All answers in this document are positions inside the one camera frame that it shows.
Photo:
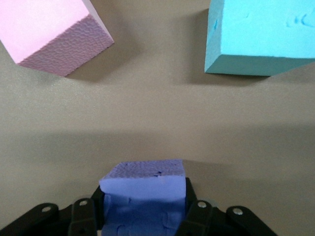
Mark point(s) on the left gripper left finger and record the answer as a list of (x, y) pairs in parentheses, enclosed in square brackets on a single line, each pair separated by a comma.
[(61, 218)]

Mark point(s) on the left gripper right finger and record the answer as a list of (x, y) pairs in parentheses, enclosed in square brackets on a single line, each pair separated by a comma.
[(209, 218)]

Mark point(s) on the purple foam cube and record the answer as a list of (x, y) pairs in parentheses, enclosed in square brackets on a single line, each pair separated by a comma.
[(145, 191)]

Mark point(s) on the pink foam cube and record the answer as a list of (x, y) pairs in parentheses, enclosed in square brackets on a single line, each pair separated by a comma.
[(49, 37)]

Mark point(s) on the blue foam cube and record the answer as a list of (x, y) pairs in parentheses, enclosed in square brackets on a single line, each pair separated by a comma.
[(258, 37)]

